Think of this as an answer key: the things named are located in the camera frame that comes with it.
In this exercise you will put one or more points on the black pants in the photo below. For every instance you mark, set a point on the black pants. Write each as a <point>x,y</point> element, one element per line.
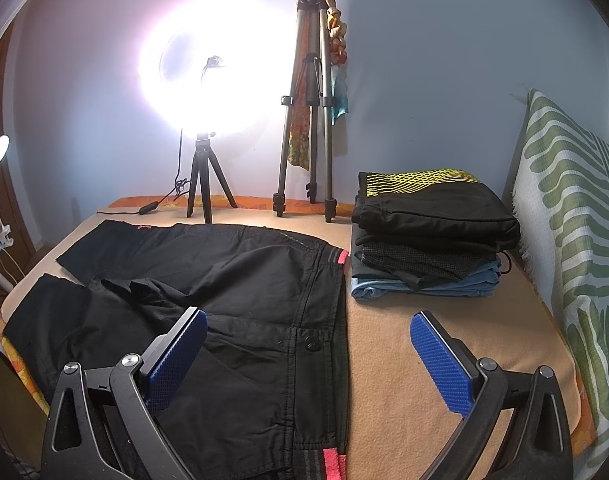
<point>266,397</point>

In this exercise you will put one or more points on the tall grey tripod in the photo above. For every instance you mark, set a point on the tall grey tripod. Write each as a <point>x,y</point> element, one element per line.
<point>319,101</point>

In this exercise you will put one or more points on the light blue folded garment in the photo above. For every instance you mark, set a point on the light blue folded garment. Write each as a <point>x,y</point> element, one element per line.
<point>480,283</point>

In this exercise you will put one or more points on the colourful scarf on tripod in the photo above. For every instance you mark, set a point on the colourful scarf on tripod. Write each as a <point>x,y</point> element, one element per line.
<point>298,130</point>

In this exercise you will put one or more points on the black mesh folded garment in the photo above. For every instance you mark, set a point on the black mesh folded garment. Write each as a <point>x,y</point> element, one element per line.
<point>396,259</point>

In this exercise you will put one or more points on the green white patterned pillow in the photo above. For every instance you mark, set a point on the green white patterned pillow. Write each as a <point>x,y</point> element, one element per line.
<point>561,200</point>

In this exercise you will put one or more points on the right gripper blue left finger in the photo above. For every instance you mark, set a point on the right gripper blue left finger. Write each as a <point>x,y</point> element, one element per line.
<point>169,357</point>

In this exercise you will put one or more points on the ring light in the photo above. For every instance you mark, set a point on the ring light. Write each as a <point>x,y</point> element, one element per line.
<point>218,66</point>

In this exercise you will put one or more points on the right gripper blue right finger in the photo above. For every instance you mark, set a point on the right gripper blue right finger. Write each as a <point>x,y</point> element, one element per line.
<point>449,364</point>

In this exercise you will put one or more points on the small black tripod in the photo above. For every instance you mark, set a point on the small black tripod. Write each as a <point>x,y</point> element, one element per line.
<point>204,160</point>

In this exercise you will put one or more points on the black yellow folded garment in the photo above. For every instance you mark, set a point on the black yellow folded garment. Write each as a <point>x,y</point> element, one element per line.
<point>432,208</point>

